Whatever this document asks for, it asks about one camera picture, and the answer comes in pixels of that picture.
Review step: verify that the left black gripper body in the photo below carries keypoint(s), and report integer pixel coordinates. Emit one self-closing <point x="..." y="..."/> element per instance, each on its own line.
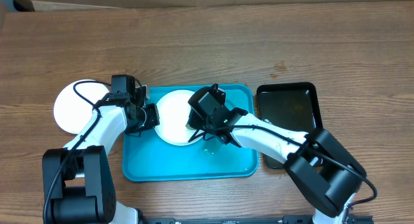
<point x="148" y="119"/>

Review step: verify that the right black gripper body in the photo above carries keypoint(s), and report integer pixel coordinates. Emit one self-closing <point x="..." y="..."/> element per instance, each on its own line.
<point x="204" y="122"/>

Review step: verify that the white plate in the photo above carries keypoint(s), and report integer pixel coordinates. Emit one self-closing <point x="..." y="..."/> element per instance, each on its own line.
<point x="174" y="111"/>
<point x="71" y="112"/>

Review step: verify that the white plate top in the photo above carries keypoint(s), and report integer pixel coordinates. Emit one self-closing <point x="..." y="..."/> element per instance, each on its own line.
<point x="71" y="112"/>

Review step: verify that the green yellow sponge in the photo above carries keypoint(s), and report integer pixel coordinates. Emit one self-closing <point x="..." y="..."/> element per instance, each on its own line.
<point x="190" y="127"/>

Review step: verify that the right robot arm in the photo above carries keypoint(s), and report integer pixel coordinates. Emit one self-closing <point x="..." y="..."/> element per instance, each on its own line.
<point x="326" y="174"/>

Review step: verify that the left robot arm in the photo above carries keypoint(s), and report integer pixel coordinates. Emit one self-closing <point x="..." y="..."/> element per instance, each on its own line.
<point x="77" y="181"/>

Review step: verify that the teal plastic serving tray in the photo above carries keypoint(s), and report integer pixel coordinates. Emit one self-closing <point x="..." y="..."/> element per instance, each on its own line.
<point x="146" y="157"/>

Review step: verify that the black water tray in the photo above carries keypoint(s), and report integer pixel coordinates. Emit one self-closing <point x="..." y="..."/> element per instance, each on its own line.
<point x="292" y="106"/>

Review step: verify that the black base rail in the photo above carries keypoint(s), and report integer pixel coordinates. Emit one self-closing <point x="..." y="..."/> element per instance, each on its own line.
<point x="302" y="219"/>

